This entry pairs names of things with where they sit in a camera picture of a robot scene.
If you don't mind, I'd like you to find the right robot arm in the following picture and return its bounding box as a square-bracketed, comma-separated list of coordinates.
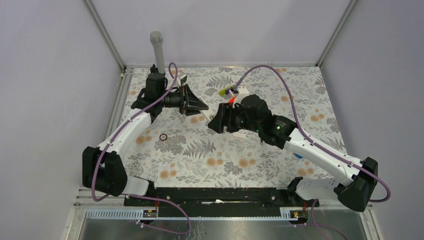
[207, 94, 378, 212]

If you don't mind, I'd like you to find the white battery cover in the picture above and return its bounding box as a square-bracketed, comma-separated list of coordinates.
[232, 132, 247, 139]

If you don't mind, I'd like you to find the floral patterned mat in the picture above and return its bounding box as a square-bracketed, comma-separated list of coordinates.
[122, 67, 346, 188]

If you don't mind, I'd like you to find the purple cable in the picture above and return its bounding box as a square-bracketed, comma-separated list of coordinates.
[231, 64, 392, 240]
[91, 62, 192, 237]

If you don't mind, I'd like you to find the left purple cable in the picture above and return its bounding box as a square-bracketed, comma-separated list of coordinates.
[91, 62, 192, 237]

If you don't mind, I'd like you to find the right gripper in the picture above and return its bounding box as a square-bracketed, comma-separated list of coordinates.
[207, 102, 261, 134]

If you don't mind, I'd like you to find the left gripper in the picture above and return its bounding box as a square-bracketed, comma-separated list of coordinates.
[158, 84, 209, 116]

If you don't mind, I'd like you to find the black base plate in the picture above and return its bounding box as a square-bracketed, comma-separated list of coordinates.
[124, 187, 319, 213]

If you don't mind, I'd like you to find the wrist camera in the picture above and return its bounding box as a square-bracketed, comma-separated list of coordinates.
[231, 86, 250, 101]
[178, 74, 188, 86]

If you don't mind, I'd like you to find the white slotted cable duct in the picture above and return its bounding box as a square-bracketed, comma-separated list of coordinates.
[85, 207, 309, 222]

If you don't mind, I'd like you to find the white remote control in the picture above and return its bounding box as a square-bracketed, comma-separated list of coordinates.
[199, 109, 216, 123]

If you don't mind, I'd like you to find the grey microphone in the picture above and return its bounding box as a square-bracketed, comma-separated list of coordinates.
[150, 30, 165, 74]

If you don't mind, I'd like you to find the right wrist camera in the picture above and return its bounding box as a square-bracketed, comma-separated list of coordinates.
[231, 86, 250, 101]

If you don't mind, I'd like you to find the red orange block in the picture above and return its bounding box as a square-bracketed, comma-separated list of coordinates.
[228, 97, 236, 104]

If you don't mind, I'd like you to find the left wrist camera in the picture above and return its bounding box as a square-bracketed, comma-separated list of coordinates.
[178, 74, 188, 86]

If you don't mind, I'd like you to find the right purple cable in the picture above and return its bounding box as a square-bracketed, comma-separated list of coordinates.
[231, 64, 392, 240]

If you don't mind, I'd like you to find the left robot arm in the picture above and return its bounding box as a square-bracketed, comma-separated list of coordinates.
[82, 72, 209, 206]

